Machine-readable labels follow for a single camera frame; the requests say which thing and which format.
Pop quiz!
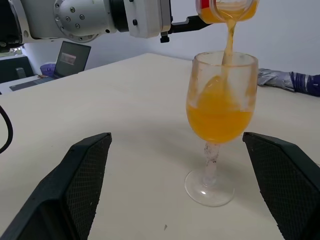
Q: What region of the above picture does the purple mesh basket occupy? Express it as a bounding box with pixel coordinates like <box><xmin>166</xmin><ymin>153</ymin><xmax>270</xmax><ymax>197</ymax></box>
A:
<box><xmin>39</xmin><ymin>63</ymin><xmax>56</xmax><ymax>77</ymax></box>

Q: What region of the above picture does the white side desk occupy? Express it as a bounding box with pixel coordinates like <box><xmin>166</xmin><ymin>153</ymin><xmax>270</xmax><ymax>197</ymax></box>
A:
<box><xmin>0</xmin><ymin>74</ymin><xmax>55</xmax><ymax>95</ymax></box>

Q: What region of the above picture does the dark laptop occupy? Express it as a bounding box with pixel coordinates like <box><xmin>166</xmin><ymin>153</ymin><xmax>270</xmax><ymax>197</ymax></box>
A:
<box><xmin>39</xmin><ymin>40</ymin><xmax>92</xmax><ymax>81</ymax></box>

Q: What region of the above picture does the grey purple folded umbrella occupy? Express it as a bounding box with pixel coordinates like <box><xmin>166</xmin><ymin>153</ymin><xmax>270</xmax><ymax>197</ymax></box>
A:
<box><xmin>257</xmin><ymin>67</ymin><xmax>320</xmax><ymax>97</ymax></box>

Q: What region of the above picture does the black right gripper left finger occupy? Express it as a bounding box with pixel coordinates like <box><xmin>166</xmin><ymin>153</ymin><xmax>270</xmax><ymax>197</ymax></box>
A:
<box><xmin>0</xmin><ymin>132</ymin><xmax>113</xmax><ymax>240</ymax></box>

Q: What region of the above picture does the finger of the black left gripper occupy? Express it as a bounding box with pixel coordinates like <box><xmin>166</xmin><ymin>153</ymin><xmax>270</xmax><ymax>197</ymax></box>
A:
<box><xmin>186</xmin><ymin>15</ymin><xmax>214</xmax><ymax>33</ymax></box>

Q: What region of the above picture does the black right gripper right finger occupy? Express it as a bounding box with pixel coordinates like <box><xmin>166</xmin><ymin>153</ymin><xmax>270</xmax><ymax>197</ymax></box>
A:
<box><xmin>242</xmin><ymin>131</ymin><xmax>320</xmax><ymax>240</ymax></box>

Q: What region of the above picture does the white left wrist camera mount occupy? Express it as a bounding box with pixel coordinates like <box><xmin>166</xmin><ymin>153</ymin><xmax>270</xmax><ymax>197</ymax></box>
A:
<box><xmin>127</xmin><ymin>0</ymin><xmax>174</xmax><ymax>39</ymax></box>

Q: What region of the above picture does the clear wine glass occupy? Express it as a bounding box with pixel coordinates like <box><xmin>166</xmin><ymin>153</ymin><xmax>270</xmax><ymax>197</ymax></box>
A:
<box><xmin>184</xmin><ymin>51</ymin><xmax>259</xmax><ymax>208</ymax></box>

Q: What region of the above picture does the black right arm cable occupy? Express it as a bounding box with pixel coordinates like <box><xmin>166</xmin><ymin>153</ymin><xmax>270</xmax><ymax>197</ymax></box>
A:
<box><xmin>0</xmin><ymin>104</ymin><xmax>14</xmax><ymax>155</ymax></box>

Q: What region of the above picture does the dark box-shaped object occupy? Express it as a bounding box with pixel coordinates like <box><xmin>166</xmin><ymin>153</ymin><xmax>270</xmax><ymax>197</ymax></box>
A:
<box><xmin>0</xmin><ymin>56</ymin><xmax>35</xmax><ymax>85</ymax></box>

